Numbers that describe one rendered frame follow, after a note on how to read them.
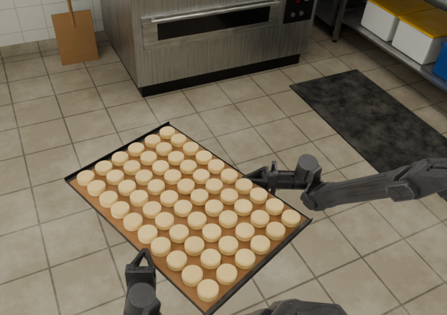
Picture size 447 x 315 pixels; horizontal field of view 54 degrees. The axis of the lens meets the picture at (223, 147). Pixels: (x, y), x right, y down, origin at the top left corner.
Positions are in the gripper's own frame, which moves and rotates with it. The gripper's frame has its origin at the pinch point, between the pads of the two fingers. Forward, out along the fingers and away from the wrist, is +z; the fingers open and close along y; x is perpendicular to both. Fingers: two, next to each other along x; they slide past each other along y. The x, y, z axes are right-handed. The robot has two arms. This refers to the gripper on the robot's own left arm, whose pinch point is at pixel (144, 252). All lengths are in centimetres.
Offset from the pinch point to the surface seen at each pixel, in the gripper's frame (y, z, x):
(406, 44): 67, 251, 177
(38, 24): 75, 273, -123
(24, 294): 100, 45, -68
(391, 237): 100, 82, 121
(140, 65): 69, 205, -31
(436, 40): 55, 234, 191
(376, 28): 71, 283, 162
